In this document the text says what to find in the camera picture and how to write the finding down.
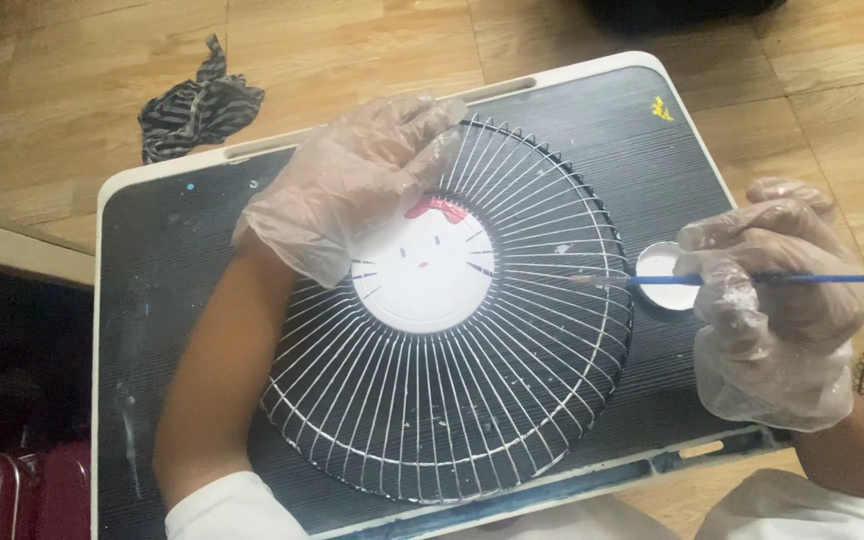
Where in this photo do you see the dark red bag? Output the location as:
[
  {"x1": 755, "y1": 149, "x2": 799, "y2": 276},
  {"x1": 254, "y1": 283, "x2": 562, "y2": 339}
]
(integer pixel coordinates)
[{"x1": 0, "y1": 438, "x2": 94, "y2": 540}]

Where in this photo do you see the dark cabinet with white ledge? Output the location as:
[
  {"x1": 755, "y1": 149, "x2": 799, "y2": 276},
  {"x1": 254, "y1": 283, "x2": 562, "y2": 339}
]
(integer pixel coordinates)
[{"x1": 0, "y1": 213, "x2": 96, "y2": 455}]

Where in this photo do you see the round lid with white paint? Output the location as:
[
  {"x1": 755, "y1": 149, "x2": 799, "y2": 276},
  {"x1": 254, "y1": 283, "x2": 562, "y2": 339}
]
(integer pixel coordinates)
[{"x1": 634, "y1": 240, "x2": 704, "y2": 313}]

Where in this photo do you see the black lap desk white rim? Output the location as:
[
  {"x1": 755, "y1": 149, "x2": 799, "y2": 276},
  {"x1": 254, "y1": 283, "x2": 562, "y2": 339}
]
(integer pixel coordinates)
[{"x1": 90, "y1": 51, "x2": 795, "y2": 540}]

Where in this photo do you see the person's right hand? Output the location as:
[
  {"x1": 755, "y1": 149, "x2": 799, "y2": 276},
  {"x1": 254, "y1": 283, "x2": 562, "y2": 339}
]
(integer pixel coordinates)
[{"x1": 675, "y1": 177, "x2": 864, "y2": 433}]

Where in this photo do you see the black object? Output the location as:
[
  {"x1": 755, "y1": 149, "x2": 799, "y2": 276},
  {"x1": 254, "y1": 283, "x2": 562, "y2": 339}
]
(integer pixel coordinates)
[{"x1": 578, "y1": 0, "x2": 790, "y2": 36}]

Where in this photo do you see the striped grey cloth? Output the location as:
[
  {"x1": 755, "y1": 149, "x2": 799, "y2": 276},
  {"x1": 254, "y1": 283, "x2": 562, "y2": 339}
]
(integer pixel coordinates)
[{"x1": 137, "y1": 33, "x2": 267, "y2": 166}]

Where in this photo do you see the white wire fan grille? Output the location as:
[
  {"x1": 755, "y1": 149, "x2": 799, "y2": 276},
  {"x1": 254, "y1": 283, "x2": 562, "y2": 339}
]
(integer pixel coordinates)
[{"x1": 259, "y1": 114, "x2": 636, "y2": 505}]

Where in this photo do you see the person's left hand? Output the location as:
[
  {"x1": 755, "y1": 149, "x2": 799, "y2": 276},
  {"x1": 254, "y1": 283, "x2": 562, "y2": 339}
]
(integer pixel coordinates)
[{"x1": 231, "y1": 90, "x2": 469, "y2": 290}]

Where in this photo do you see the blue paintbrush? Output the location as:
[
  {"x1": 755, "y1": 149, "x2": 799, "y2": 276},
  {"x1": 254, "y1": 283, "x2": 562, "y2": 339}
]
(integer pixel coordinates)
[{"x1": 570, "y1": 271, "x2": 864, "y2": 287}]

